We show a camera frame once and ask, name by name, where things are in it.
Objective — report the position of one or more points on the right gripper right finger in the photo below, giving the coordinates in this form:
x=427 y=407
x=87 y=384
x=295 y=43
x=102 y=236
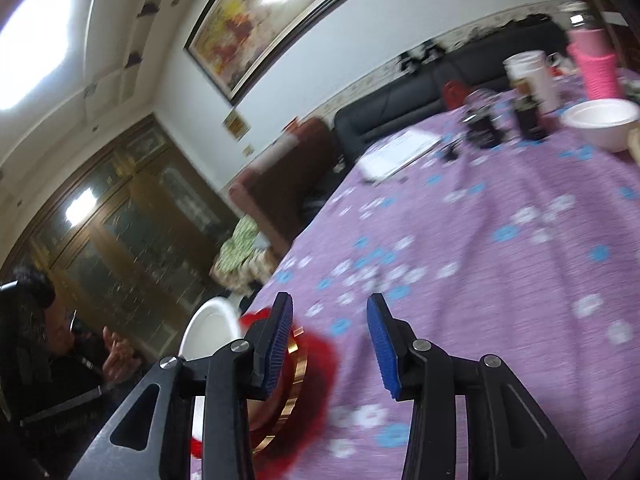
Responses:
x=416 y=370

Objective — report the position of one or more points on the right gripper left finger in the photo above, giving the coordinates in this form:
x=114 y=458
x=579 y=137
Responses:
x=246 y=369

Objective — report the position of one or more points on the red gold-rimmed glass plate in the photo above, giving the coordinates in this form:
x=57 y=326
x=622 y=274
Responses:
x=282 y=427

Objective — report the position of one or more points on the large white paper bowl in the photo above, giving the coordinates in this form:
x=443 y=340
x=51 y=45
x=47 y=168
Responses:
x=604 y=123

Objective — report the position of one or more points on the beige plastic bowl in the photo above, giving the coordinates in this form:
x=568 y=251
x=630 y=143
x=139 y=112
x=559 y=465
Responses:
x=633 y=144

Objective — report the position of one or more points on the green patterned cloth pile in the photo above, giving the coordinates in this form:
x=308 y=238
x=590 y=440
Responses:
x=244 y=261

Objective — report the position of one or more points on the purple floral tablecloth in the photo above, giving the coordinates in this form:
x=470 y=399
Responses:
x=529 y=250

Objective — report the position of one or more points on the wooden glass cabinet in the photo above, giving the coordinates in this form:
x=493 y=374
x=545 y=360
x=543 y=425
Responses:
x=129 y=239

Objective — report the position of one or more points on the seated person in black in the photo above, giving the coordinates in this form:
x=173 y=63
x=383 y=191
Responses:
x=60 y=383

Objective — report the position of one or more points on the brown armchair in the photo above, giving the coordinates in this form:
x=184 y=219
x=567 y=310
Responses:
x=272 y=187

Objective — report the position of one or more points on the white paper notepad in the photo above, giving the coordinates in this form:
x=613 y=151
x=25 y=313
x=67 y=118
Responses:
x=397 y=153

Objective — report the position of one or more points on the small black charger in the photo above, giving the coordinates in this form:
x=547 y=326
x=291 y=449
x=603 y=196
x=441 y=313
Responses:
x=450 y=152

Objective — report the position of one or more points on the black electronic device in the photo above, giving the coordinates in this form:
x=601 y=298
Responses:
x=479 y=120

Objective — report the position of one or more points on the red bag on sofa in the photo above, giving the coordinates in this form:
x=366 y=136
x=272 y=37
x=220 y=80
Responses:
x=454 y=93

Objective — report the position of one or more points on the dark small jar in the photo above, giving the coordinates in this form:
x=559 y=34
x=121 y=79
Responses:
x=529 y=119

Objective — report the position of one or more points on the black leather sofa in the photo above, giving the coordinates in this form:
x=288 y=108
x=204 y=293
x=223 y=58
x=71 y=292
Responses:
x=438 y=85

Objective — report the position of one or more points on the white plastic jar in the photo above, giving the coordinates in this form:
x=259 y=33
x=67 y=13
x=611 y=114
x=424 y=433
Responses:
x=531 y=66

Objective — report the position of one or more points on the framed horse painting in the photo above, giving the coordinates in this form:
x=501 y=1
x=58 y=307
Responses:
x=234 y=42

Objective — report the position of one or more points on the small yellow wall picture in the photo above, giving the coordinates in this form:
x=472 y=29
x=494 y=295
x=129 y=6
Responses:
x=236 y=125

